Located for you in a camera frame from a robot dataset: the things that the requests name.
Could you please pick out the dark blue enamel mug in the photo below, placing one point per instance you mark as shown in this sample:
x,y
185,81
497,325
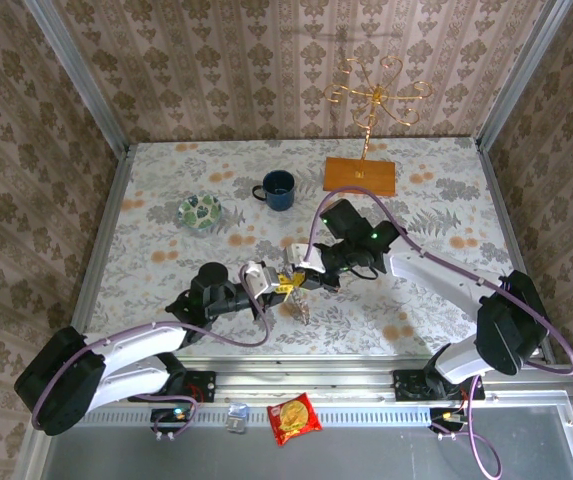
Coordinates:
x,y
278,192

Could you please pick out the aluminium frame post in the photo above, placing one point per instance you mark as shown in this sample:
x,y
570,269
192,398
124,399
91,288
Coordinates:
x,y
81,75
521,75

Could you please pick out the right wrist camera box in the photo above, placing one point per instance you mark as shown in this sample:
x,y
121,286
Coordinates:
x,y
298,252

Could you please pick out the grey metal shelf plate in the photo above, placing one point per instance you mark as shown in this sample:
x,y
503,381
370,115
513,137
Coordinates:
x,y
366,455

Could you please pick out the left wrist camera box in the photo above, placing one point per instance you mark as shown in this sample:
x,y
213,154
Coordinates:
x,y
261,280

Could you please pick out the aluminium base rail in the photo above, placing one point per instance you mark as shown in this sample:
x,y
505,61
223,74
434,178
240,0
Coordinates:
x,y
316,380

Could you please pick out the small black controller board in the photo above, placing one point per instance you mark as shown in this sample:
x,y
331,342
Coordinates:
x,y
446,420
166,422

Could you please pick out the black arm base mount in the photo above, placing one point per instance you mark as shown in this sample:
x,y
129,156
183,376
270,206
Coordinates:
x,y
206,386
408,387

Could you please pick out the green leaf pattern bowl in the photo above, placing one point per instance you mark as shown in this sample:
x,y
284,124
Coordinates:
x,y
200,212

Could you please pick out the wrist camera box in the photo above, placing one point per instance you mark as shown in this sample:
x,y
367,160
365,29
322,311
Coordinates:
x,y
298,252
261,280

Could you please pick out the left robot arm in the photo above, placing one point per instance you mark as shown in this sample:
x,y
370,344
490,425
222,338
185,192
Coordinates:
x,y
56,385

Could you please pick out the red snack packet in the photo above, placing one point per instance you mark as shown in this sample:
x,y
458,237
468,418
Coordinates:
x,y
293,419

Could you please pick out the aluminium table side rail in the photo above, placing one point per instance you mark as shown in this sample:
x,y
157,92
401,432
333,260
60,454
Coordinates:
x,y
111,210
496,200

